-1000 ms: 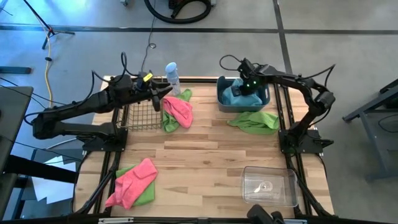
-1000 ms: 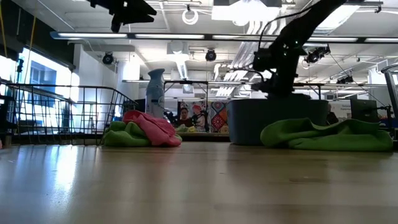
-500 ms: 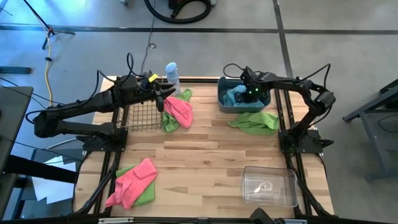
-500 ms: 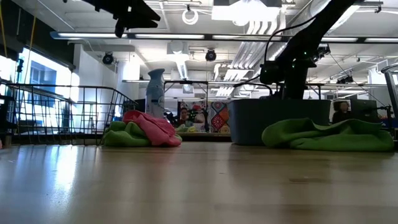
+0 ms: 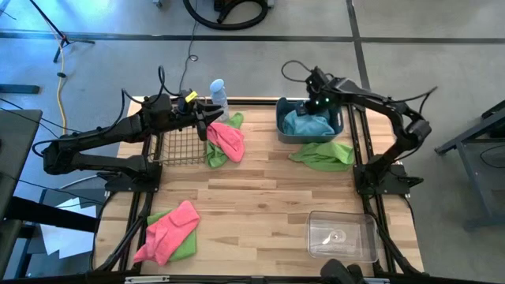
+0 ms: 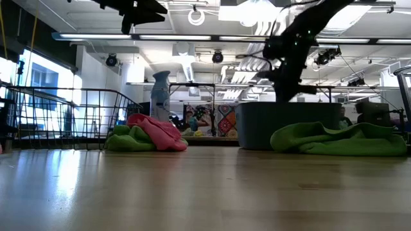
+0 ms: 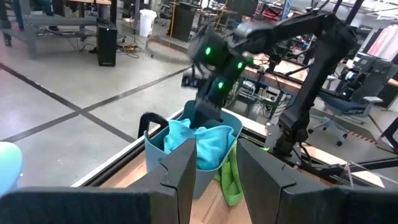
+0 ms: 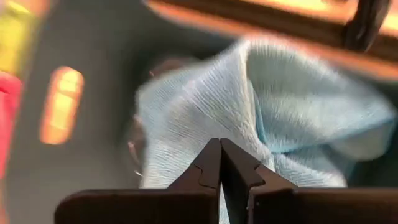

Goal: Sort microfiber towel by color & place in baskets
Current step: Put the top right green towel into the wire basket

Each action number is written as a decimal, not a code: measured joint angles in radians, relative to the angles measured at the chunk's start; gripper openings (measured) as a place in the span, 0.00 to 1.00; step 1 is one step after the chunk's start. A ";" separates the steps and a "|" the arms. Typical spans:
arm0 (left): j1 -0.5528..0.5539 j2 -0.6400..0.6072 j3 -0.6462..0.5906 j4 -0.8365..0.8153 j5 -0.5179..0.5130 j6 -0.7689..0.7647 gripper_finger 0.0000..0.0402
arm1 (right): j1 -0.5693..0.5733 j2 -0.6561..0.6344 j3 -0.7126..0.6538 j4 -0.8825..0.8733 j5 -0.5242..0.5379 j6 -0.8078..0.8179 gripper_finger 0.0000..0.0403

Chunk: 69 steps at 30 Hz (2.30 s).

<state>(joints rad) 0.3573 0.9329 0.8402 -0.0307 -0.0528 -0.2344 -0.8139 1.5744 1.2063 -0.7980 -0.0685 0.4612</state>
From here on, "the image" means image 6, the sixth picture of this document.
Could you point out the black monitor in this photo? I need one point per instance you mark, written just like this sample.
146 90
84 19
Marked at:
377 114

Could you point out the black frame table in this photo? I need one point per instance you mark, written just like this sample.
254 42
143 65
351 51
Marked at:
192 84
321 87

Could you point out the black aluminium table frame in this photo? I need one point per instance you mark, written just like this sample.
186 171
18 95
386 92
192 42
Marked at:
212 141

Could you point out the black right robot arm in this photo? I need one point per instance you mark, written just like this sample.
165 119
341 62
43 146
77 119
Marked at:
305 29

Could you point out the black overhead light bar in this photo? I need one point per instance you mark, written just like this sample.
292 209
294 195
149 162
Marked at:
215 38

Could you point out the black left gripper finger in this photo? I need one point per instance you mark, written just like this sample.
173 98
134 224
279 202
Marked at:
146 17
147 7

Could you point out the colourful patterned panel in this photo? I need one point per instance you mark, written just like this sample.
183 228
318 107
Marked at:
226 122

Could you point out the green microfiber towel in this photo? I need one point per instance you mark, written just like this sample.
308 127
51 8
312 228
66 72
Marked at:
337 144
128 142

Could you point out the light blue spray bottle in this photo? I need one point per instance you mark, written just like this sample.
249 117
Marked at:
160 96

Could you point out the silver ventilation duct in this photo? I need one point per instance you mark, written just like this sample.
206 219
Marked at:
340 22

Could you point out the black ceiling spotlight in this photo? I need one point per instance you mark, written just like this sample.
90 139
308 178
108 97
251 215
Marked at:
111 60
322 58
217 57

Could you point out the person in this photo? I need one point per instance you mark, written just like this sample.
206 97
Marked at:
361 110
345 121
194 123

